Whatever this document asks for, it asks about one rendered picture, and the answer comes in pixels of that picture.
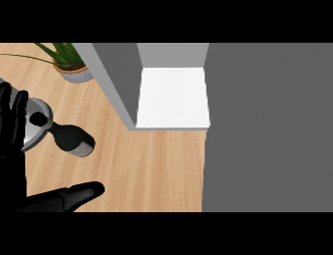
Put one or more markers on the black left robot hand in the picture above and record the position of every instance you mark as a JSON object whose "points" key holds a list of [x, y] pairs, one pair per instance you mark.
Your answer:
{"points": [[0, 172]]}

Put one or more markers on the dark green wine bottle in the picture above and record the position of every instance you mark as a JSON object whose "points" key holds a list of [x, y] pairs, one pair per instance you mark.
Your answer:
{"points": [[71, 138]]}

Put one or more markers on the grey open cabinet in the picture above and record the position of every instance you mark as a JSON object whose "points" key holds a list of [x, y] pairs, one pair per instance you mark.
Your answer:
{"points": [[160, 96]]}

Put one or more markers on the dark grey cabinet door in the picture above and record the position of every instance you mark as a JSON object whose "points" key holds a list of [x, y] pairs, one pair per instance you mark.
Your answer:
{"points": [[278, 127]]}

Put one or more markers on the round silver pot lid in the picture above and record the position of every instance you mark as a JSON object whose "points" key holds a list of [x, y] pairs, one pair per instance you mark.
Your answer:
{"points": [[35, 126]]}

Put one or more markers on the green potted plant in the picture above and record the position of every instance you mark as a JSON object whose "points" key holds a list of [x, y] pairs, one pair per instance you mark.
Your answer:
{"points": [[68, 64]]}

